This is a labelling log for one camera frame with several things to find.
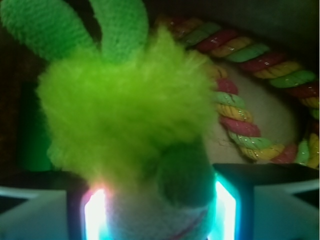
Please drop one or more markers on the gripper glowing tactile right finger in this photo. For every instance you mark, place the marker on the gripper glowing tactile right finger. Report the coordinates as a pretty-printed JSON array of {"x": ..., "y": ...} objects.
[{"x": 266, "y": 202}]

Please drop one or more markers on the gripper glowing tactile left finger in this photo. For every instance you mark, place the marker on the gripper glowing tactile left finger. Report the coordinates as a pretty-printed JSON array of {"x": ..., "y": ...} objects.
[{"x": 51, "y": 206}]

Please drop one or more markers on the green plush animal toy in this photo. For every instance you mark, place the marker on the green plush animal toy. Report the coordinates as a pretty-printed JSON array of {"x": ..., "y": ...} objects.
[{"x": 127, "y": 114}]

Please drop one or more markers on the brown paper bag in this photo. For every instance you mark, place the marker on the brown paper bag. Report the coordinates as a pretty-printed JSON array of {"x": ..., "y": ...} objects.
[{"x": 291, "y": 22}]

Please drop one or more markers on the multicolour rope ring toy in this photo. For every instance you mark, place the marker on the multicolour rope ring toy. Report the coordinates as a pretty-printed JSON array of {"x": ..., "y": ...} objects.
[{"x": 267, "y": 101}]

